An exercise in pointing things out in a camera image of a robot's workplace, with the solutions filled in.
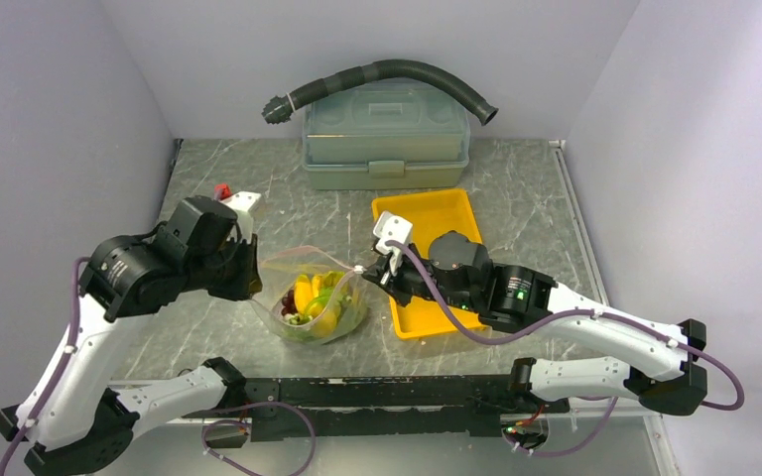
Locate yellow toy bananas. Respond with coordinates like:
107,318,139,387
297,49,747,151
290,271,344,338

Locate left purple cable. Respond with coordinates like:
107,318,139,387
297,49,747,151
0,256,91,476

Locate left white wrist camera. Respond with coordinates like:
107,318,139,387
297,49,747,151
213,183,263,241

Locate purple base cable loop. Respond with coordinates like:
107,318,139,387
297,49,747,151
200,401,319,476

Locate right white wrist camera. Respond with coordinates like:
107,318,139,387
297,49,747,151
372,210,414,276

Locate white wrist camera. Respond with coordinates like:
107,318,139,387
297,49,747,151
372,210,414,276
213,183,263,241

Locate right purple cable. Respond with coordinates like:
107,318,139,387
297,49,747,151
384,239,746,459

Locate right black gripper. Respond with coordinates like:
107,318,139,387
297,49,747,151
362,243,478,311

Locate black corrugated hose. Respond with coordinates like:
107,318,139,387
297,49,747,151
261,59,499,127

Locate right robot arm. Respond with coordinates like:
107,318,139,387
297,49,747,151
361,231,707,417

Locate grey plastic storage box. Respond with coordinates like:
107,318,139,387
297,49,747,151
303,81,470,190

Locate red toy grapes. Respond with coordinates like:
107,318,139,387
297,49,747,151
281,290,298,316

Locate green toy grapes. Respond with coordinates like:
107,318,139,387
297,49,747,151
280,271,354,336

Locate clear zip top bag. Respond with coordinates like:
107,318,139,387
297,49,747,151
251,246,368,345

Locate yellow plastic tray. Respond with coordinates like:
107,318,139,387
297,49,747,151
372,188,482,340

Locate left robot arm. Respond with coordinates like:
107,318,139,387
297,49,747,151
0,191,262,475

